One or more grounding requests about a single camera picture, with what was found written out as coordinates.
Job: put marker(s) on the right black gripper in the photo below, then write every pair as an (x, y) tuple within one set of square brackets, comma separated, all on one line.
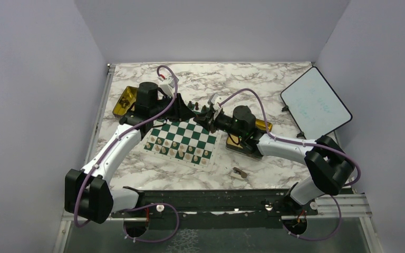
[(208, 120)]

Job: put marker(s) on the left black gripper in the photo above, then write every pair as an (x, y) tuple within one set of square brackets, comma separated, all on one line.
[(181, 111)]

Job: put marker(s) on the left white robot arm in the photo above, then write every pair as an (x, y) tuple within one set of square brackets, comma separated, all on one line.
[(87, 193)]

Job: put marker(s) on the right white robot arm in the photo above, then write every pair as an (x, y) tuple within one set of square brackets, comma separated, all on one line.
[(329, 169)]

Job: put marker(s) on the gold tin with dark pieces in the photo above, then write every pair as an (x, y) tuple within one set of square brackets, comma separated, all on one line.
[(125, 101)]

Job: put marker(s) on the light wooden chess pieces row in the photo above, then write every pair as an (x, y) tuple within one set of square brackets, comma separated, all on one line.
[(198, 154)]

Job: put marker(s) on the empty gold tin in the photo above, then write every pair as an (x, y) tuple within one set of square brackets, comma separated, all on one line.
[(248, 145)]

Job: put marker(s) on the small wooden piece on table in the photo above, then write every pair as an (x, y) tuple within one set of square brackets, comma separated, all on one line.
[(238, 173)]

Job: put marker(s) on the green and white chessboard mat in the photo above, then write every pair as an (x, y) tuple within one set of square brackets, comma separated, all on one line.
[(183, 132)]

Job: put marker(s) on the white tablet whiteboard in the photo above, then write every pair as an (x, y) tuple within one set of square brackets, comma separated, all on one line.
[(314, 106)]

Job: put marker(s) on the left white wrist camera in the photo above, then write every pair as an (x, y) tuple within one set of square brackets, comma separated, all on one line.
[(167, 83)]

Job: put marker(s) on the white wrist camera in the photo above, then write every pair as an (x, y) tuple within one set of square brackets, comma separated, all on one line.
[(214, 104), (167, 83)]

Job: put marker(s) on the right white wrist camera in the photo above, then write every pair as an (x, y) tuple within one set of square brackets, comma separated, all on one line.
[(214, 104)]

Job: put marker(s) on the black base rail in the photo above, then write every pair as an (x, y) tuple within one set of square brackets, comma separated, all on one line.
[(215, 209)]

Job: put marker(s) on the aluminium frame rail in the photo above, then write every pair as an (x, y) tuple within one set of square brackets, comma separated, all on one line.
[(66, 217)]

